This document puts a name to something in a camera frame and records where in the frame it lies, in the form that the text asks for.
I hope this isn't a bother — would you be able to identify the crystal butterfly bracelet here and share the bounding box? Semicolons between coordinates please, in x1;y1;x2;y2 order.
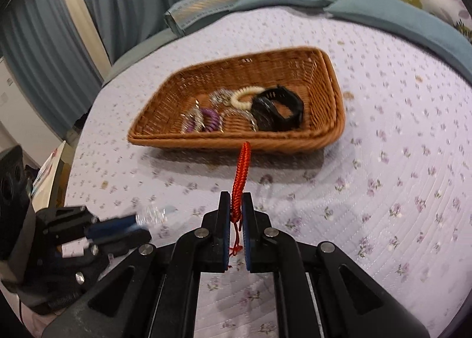
135;204;167;228

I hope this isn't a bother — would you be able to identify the red braided cord bracelet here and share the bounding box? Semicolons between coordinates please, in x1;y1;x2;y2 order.
227;141;253;258

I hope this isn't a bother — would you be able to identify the silver metal hair clip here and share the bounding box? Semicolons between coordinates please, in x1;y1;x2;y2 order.
181;100;205;134

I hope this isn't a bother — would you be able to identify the purple spiral hair tie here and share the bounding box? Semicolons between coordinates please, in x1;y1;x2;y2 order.
181;107;224;134

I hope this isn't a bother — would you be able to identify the cream spiral hair tie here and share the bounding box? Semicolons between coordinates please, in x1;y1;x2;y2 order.
230;85;267;110

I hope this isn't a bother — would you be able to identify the lilac floral quilted bedspread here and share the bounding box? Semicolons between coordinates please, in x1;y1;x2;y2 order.
65;8;471;337

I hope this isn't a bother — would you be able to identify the black item in basket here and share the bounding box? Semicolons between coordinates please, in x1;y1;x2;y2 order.
250;85;304;133

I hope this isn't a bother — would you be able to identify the brown wicker basket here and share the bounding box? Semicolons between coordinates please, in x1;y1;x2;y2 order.
128;47;346;154

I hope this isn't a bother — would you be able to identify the striped teal bolster pillow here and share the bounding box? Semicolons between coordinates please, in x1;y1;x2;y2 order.
164;0;240;37

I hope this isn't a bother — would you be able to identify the blue curtain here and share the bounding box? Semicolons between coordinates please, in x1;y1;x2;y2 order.
1;0;181;136

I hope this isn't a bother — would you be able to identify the teal pillow near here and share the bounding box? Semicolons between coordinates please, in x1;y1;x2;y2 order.
324;0;471;82

